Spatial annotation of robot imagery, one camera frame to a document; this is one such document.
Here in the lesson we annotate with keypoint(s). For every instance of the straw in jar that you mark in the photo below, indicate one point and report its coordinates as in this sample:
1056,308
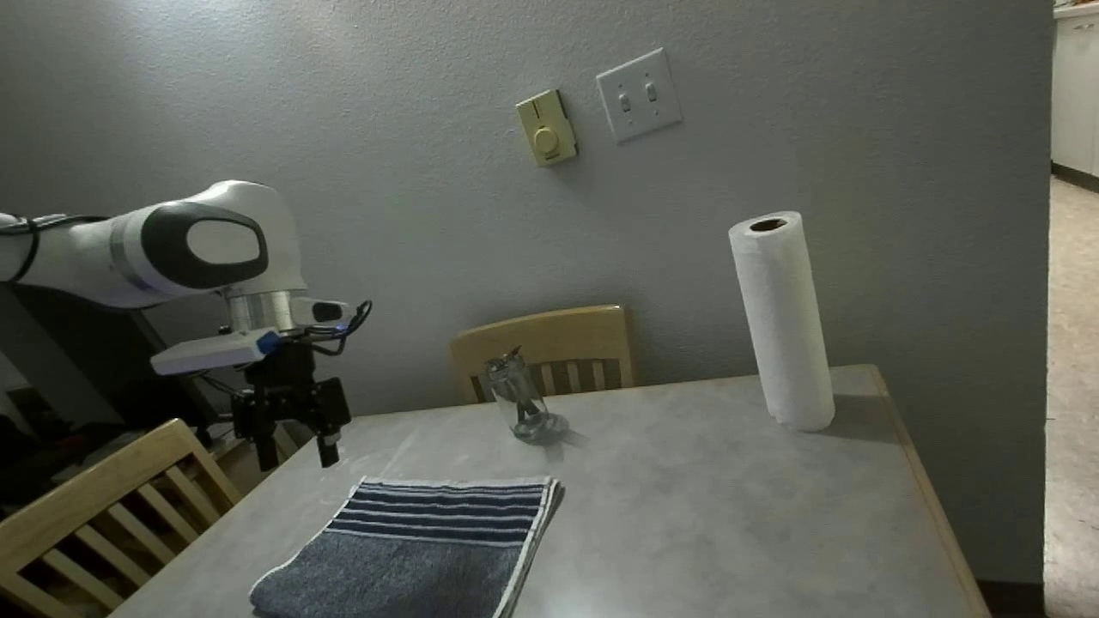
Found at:
513,364

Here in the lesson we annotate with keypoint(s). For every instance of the black monitor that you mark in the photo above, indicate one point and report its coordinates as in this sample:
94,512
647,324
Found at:
71,346

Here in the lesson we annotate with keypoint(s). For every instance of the white double light switch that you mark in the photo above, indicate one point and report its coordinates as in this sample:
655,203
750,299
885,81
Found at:
635,93

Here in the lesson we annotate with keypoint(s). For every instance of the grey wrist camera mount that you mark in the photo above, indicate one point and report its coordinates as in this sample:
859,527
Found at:
207,352

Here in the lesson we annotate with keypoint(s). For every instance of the white paper towel roll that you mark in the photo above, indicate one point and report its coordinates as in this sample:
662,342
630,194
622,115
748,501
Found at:
783,319

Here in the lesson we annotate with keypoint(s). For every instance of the wooden chair with slatted back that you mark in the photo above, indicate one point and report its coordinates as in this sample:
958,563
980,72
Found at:
550,337
105,492

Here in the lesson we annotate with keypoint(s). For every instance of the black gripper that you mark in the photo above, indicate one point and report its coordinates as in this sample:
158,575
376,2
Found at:
294,396

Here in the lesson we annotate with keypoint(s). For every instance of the yellowed wall dial control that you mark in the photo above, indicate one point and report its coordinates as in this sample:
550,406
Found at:
547,128

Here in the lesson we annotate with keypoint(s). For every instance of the blue grey striped towel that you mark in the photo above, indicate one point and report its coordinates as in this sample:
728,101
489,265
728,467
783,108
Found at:
401,560

